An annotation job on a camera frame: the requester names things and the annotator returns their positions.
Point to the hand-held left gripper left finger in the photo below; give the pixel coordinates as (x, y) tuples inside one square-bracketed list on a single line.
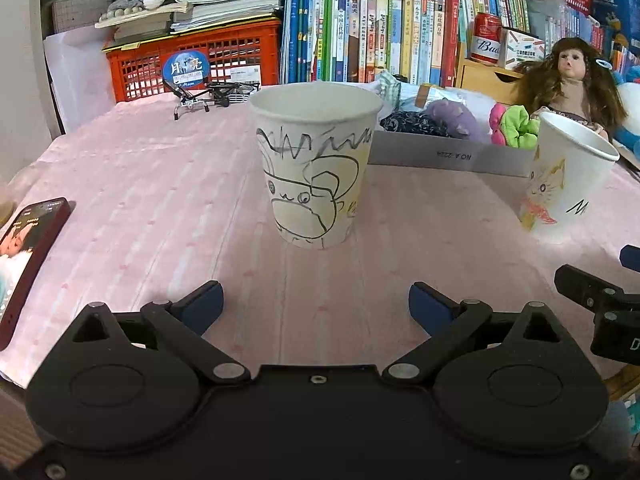
[(202, 307)]

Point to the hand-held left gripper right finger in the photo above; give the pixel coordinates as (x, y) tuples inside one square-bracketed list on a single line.
[(430, 307)]

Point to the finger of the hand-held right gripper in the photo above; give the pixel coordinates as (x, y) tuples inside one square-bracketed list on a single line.
[(582, 287), (631, 259)]

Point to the grey cardboard box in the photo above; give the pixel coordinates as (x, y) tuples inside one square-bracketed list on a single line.
[(450, 157)]

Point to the green scrunchie with bell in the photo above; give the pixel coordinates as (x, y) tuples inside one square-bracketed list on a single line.
[(520, 127)]

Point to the pink scrunchie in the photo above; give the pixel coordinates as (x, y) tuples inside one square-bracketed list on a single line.
[(500, 122)]

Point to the dark blue floral pouch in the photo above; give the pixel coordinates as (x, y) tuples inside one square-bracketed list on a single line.
[(412, 122)]

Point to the purple plush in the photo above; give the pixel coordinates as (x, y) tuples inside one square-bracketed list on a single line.
[(455, 120)]

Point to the white paper cup cat drawing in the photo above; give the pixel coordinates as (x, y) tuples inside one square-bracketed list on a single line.
[(565, 180)]

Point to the pink tablecloth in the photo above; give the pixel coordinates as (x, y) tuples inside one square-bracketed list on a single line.
[(165, 185)]

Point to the blue plush toy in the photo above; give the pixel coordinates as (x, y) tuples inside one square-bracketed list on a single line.
[(630, 110)]

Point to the red smartphone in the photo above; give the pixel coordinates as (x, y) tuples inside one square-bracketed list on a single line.
[(27, 260)]

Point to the paper cup black scribble drawing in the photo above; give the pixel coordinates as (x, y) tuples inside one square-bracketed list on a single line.
[(315, 160)]

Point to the brown haired doll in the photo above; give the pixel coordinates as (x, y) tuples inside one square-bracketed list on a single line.
[(570, 70)]

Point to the black toy bicycle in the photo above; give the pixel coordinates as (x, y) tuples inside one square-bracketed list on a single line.
[(220, 92)]

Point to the small wooden drawer box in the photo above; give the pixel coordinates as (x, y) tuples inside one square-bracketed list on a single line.
[(480, 80)]

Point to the white box pencil print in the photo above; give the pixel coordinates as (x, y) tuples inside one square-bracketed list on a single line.
[(522, 49)]

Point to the red plastic crate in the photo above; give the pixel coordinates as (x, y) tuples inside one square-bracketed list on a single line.
[(140, 70)]

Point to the blue cardboard box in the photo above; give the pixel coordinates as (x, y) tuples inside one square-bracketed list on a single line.
[(617, 5)]

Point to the red beer can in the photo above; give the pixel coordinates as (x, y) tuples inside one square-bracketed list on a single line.
[(486, 40)]

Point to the white plastic sheet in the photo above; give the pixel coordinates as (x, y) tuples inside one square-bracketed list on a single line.
[(75, 75)]

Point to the row of books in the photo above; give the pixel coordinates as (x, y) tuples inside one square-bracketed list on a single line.
[(375, 25)]

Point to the grey grid board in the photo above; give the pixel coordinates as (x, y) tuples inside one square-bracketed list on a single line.
[(75, 15)]

